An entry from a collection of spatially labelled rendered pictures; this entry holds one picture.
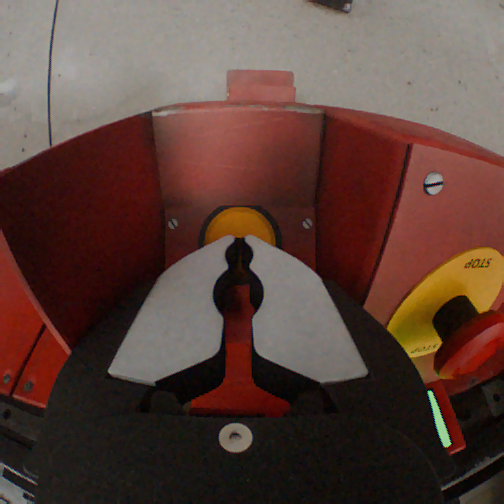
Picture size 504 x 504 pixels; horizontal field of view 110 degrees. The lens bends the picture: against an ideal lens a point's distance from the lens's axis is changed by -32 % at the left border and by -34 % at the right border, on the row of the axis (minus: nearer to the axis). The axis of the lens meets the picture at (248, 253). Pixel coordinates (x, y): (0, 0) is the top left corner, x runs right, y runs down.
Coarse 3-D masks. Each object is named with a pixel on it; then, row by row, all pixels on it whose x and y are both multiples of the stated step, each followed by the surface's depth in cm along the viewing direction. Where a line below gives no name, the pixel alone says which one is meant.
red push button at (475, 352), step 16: (448, 304) 9; (464, 304) 8; (432, 320) 10; (448, 320) 9; (464, 320) 8; (480, 320) 7; (496, 320) 7; (448, 336) 8; (464, 336) 7; (480, 336) 7; (496, 336) 6; (448, 352) 7; (464, 352) 7; (480, 352) 7; (448, 368) 8; (464, 368) 7
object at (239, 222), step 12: (216, 216) 14; (228, 216) 14; (240, 216) 14; (252, 216) 14; (216, 228) 14; (228, 228) 14; (240, 228) 14; (252, 228) 14; (264, 228) 14; (216, 240) 14; (240, 240) 14; (264, 240) 14; (240, 252) 14; (240, 264) 14; (240, 276) 14
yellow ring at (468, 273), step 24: (456, 264) 8; (480, 264) 8; (432, 288) 9; (456, 288) 9; (480, 288) 9; (408, 312) 9; (432, 312) 9; (480, 312) 10; (408, 336) 10; (432, 336) 11
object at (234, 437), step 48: (96, 432) 4; (144, 432) 4; (192, 432) 4; (240, 432) 4; (288, 432) 4; (336, 432) 4; (384, 432) 4; (48, 480) 2; (96, 480) 3; (144, 480) 3; (192, 480) 3; (240, 480) 3; (288, 480) 3; (336, 480) 3; (384, 480) 3; (432, 480) 3
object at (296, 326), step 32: (256, 256) 10; (288, 256) 10; (256, 288) 9; (288, 288) 8; (320, 288) 8; (256, 320) 7; (288, 320) 7; (320, 320) 7; (256, 352) 6; (288, 352) 6; (320, 352) 6; (352, 352) 6; (256, 384) 7; (288, 384) 6; (320, 384) 5
